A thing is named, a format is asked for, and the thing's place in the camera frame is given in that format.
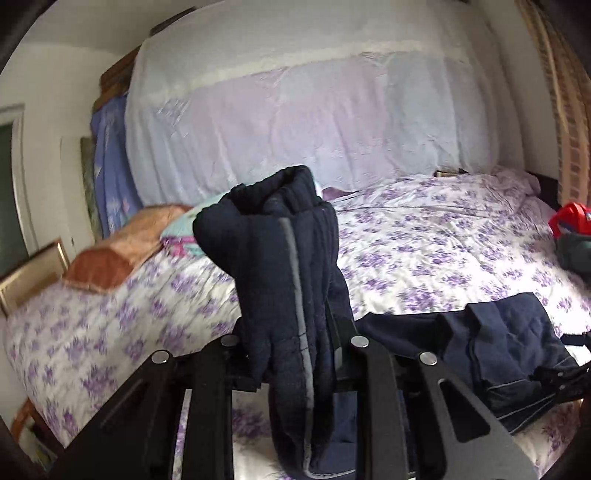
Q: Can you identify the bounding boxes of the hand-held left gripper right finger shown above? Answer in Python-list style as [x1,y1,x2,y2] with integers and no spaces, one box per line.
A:
[323,300,539,480]

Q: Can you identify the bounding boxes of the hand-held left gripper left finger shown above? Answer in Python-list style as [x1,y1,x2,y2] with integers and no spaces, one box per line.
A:
[51,318,269,480]

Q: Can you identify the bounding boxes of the dark navy pants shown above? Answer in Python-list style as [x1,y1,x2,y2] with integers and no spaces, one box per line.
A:
[191,165,585,480]

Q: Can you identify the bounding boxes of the dark green cloth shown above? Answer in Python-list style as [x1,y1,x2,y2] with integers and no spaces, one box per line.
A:
[555,231,591,283]

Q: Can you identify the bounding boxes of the red plastic toy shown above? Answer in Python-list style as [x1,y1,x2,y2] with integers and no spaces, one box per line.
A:
[549,202,591,241]

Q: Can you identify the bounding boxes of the purple floral bed sheet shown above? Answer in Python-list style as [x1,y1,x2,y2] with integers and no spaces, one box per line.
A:
[2,166,591,480]

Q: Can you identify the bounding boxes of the folded teal floral blanket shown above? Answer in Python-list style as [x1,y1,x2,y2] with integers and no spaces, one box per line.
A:
[159,182,324,259]

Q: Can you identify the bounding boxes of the brown satin pillow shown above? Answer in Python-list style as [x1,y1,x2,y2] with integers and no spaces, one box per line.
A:
[64,203,192,294]

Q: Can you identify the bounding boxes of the purple cloth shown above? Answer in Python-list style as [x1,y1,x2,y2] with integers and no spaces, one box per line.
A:
[321,186,357,202]

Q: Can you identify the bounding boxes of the beige patterned curtain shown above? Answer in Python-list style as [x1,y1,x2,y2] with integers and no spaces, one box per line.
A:
[517,0,591,208]

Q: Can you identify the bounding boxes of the green patterned cloth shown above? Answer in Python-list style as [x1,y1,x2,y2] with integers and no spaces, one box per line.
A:
[81,136,103,241]

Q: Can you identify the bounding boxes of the blue floral cloth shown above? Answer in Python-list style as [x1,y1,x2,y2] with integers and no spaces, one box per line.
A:
[90,92,144,236]

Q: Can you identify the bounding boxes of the white mosquito net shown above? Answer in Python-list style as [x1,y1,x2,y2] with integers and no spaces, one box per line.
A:
[124,0,504,208]

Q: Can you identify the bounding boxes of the wooden headboard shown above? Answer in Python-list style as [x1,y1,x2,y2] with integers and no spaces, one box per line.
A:
[99,7,197,100]

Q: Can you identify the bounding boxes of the gold picture frame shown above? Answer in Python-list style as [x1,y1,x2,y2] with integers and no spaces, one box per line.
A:
[0,237,70,317]

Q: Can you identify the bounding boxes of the white door frame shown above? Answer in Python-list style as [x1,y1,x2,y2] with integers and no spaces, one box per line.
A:
[0,104,38,278]

